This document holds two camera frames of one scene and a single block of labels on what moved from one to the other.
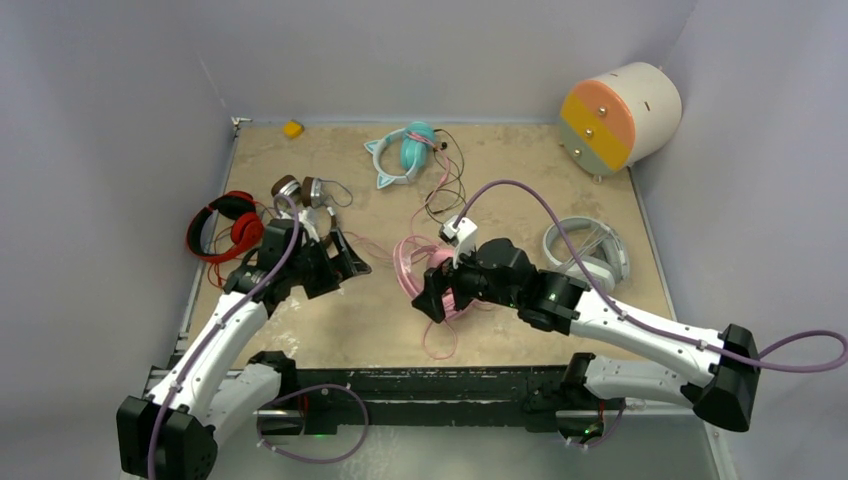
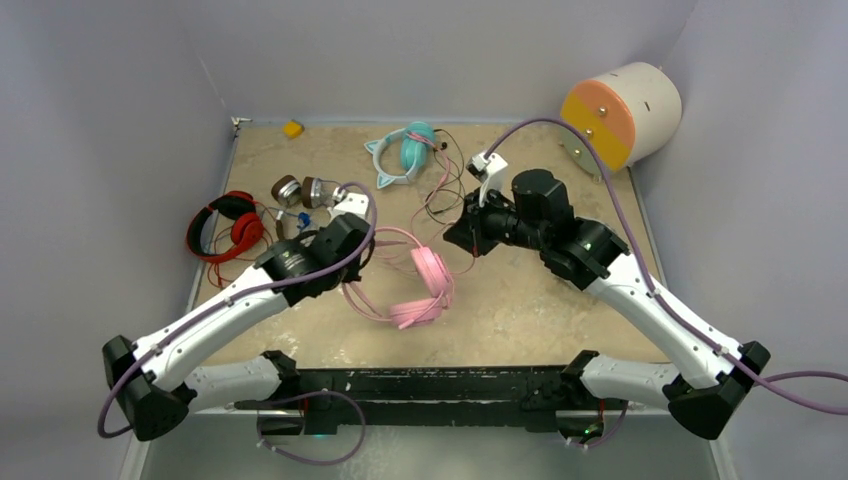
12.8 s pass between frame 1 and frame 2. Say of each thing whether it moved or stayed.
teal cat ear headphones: stayed
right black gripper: moved
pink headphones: moved
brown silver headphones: stayed
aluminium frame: stayed
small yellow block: stayed
